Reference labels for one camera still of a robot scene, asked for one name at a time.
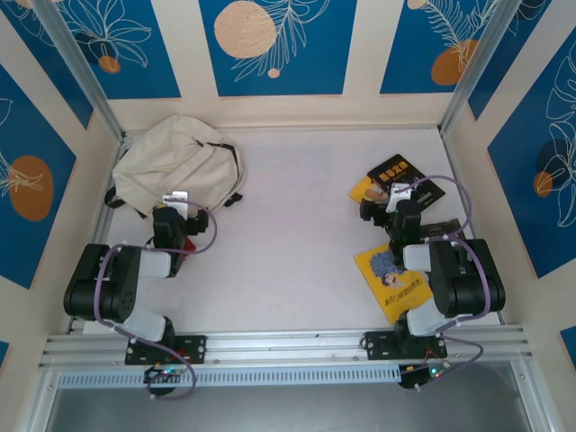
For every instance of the yellow book with man drawing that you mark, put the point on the yellow book with man drawing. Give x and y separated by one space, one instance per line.
360 189

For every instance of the black book white title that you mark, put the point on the black book white title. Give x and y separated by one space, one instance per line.
432 193

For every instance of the beige canvas backpack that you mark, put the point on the beige canvas backpack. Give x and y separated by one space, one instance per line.
171 153

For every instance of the yellow book blue-haired figure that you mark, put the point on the yellow book blue-haired figure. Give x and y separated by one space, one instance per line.
396 292

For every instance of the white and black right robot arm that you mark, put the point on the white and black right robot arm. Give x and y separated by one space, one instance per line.
468 288

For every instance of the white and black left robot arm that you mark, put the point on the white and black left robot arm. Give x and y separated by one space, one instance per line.
112 288

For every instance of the red pencil case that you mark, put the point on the red pencil case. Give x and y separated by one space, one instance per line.
190 246

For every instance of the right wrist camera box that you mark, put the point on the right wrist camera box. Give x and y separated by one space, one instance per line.
399 193

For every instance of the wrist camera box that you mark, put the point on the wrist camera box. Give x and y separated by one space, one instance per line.
399 193
176 202

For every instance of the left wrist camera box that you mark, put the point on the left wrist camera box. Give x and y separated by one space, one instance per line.
176 202

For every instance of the aluminium side rail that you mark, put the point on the aluminium side rail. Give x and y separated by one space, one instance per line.
100 229
451 157

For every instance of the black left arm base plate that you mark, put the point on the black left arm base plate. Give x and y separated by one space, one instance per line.
193 348

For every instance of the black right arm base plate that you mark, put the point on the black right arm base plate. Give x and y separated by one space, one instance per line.
378 344

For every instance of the aluminium cross rail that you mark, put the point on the aluminium cross rail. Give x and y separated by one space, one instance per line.
288 344

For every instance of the aluminium frame post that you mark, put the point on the aluminium frame post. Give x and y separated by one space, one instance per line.
76 58
478 58

